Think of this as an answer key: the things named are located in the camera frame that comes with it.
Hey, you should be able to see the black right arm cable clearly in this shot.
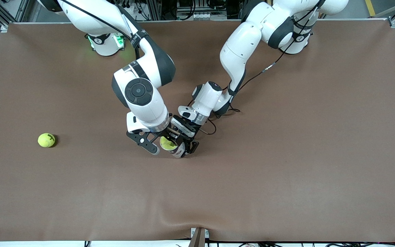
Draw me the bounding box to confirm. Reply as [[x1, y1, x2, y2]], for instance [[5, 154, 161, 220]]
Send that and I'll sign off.
[[59, 0, 143, 60]]

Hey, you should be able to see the yellow tennis ball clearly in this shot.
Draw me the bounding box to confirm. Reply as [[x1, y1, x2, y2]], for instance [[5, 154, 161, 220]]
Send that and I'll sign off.
[[160, 137, 177, 151], [38, 133, 56, 148]]

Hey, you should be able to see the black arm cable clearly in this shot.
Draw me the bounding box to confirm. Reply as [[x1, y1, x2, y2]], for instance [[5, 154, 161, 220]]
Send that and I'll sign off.
[[197, 0, 321, 135], [59, 0, 143, 60]]

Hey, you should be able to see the white blue tennis ball can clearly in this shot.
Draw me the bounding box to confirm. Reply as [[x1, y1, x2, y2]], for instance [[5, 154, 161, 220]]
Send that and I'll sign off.
[[160, 136, 188, 159]]

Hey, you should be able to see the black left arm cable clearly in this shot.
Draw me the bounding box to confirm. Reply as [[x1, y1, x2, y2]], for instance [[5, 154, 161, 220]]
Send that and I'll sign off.
[[197, 0, 321, 135]]

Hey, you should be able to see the aluminium camera post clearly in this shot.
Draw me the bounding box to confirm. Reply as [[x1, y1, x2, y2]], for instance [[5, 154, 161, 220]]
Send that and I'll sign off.
[[189, 227, 209, 247]]

